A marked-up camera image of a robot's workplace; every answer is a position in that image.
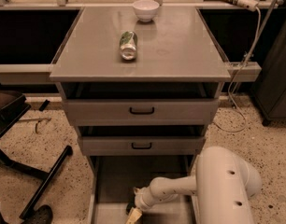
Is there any green soda can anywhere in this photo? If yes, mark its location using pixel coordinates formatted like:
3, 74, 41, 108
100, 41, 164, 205
120, 31, 137, 61

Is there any grey drawer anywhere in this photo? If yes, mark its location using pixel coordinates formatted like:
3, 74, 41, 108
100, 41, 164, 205
88, 156, 196, 224
78, 136, 205, 156
63, 99, 219, 126

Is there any grey bottom drawer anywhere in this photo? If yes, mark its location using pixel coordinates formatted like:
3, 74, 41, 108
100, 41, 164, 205
88, 156, 196, 224

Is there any black perforated shoe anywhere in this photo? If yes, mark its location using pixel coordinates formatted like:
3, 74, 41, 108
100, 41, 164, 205
22, 205, 53, 224

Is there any black chair base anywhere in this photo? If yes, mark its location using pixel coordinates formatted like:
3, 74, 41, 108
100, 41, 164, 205
0, 81, 74, 221

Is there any white ceramic bowl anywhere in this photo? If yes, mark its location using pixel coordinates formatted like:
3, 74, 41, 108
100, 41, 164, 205
132, 0, 160, 22

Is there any black middle drawer handle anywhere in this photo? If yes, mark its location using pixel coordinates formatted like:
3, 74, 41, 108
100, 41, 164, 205
131, 142, 152, 150

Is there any grey drawer cabinet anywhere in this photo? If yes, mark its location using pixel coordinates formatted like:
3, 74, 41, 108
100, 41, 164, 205
49, 5, 232, 224

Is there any black top drawer handle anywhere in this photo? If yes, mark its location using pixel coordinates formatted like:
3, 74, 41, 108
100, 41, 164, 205
129, 107, 155, 115

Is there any yellow green sponge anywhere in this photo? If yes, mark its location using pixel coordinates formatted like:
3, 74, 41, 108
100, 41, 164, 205
126, 203, 136, 215

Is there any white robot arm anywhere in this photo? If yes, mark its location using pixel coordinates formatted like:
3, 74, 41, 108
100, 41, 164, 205
125, 147, 262, 224

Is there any dark cabinet at right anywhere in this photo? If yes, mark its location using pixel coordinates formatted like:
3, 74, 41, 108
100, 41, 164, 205
250, 0, 286, 126

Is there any grey horizontal rail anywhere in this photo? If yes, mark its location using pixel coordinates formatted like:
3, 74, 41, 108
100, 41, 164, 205
0, 64, 53, 85

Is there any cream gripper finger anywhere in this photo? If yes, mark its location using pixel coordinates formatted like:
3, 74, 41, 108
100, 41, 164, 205
125, 207, 142, 224

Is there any grey middle drawer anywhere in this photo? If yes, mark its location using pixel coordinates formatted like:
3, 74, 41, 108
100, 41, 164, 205
78, 136, 205, 156

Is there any black drawer handle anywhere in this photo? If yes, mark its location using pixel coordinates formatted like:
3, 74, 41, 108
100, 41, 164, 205
129, 107, 155, 115
131, 142, 152, 150

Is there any grey top drawer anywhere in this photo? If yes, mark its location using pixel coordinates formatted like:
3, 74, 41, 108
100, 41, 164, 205
63, 99, 219, 126

